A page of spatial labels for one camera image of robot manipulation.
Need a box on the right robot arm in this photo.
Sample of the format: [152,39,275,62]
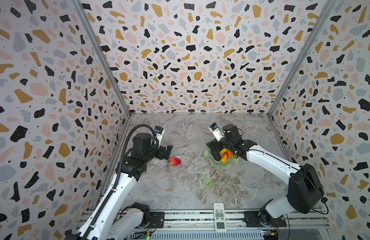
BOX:
[207,123,325,227]

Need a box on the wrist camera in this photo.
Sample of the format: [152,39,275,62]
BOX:
[209,123,224,142]
[155,126,165,147]

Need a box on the red yellow fake mango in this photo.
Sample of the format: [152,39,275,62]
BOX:
[227,150,234,158]

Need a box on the red fake peach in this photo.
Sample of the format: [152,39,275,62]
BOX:
[170,157,182,166]

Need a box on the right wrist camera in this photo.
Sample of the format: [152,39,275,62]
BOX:
[209,123,224,142]

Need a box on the white remote control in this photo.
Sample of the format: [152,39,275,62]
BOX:
[213,203,227,233]

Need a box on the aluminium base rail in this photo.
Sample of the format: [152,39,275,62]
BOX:
[78,207,331,240]

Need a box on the green scalloped fruit bowl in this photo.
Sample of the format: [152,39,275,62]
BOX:
[204,145,239,169]

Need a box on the red orange fake mango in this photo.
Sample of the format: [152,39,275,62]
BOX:
[220,149,229,164]

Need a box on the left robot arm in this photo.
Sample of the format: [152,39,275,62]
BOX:
[65,124,173,240]

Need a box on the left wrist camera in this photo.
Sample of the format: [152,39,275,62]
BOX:
[155,126,165,147]

